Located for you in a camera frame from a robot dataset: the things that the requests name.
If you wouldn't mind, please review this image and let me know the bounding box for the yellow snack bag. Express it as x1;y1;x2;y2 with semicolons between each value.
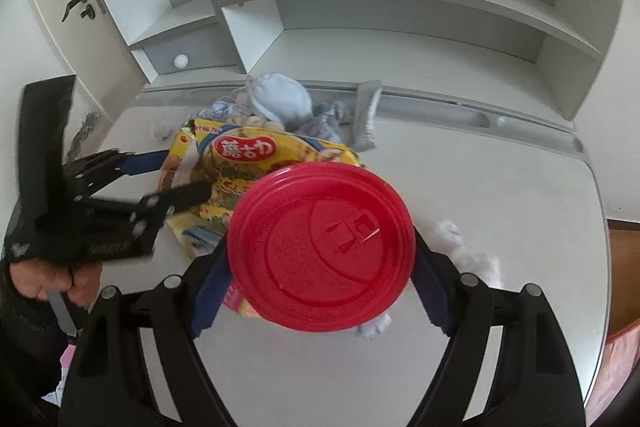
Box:
156;117;365;320

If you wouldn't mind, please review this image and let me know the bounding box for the red plastic cup lid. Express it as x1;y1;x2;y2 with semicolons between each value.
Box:
228;162;416;333

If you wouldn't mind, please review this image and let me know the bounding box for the person's left hand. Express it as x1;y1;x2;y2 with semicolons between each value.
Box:
9;259;102;308

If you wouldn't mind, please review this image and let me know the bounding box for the small white tissue ball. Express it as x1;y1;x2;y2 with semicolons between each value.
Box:
150;120;171;142

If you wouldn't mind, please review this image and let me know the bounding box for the white crumpled tissue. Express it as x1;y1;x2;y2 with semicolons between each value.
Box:
355;220;503;340

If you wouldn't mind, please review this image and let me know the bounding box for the light blue crumpled cloth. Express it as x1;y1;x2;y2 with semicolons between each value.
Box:
195;72;354;143

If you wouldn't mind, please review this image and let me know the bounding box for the pink bed blanket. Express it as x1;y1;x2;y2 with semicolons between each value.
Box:
586;321;639;426

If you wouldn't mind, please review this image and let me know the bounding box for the white desk shelf unit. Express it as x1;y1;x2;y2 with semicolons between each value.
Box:
84;0;629;122

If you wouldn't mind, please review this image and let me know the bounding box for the white door with black handle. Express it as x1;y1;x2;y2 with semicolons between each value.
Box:
34;0;146;119

